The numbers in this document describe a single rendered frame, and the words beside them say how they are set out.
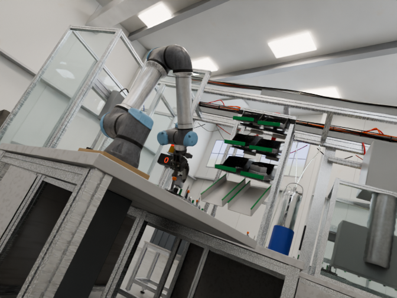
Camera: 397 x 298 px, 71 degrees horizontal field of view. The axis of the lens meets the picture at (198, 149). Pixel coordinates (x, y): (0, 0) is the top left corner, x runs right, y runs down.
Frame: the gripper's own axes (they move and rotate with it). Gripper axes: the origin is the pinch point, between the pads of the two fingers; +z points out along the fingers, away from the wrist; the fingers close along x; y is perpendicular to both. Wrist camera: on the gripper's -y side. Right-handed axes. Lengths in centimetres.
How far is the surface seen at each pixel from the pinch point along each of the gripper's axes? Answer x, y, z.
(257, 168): 43.4, -4.2, -17.3
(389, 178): 119, -85, 2
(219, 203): 30.1, 12.8, -0.7
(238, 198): 37.3, 1.9, 0.1
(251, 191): 41.6, -8.3, -0.6
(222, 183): 23.5, -8.5, -0.2
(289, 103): 40, -104, -35
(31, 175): -81, 38, 5
